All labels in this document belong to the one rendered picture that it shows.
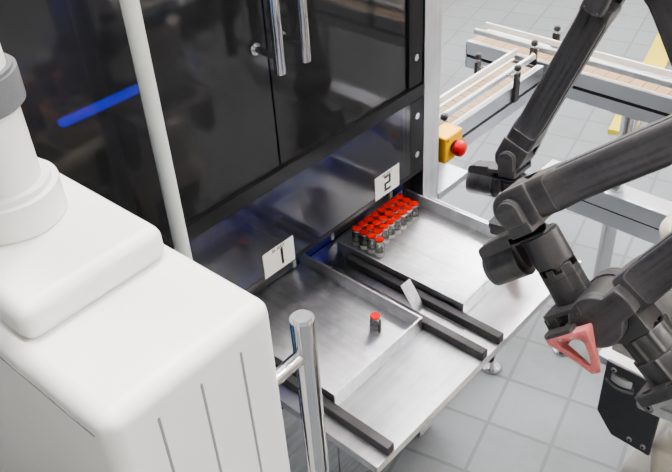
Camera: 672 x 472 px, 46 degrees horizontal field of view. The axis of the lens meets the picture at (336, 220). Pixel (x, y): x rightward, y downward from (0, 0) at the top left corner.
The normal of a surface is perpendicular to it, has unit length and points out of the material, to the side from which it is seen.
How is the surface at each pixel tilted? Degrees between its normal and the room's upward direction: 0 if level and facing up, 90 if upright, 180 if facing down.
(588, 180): 83
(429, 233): 0
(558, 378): 0
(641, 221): 90
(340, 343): 0
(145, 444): 90
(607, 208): 90
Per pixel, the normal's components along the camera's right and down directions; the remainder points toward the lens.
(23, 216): 0.59, 0.45
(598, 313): -0.59, 0.36
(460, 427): -0.05, -0.80
